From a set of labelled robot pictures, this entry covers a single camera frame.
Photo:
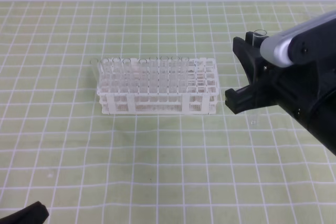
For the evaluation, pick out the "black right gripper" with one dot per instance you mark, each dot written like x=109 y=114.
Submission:
x=294 y=69

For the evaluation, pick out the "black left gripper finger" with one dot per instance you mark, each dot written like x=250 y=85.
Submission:
x=35 y=213

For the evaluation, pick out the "clear glass test tube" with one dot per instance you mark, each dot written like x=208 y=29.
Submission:
x=258 y=36

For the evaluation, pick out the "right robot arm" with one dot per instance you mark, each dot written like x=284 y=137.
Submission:
x=305 y=89

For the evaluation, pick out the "green grid tablecloth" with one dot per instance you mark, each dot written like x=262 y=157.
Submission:
x=86 y=167

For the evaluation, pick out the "clear test tube at edge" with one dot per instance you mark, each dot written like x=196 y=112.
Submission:
x=315 y=15

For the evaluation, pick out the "white test tube rack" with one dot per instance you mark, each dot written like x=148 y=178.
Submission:
x=165 y=85

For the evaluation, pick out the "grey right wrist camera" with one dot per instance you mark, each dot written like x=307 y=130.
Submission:
x=274 y=49

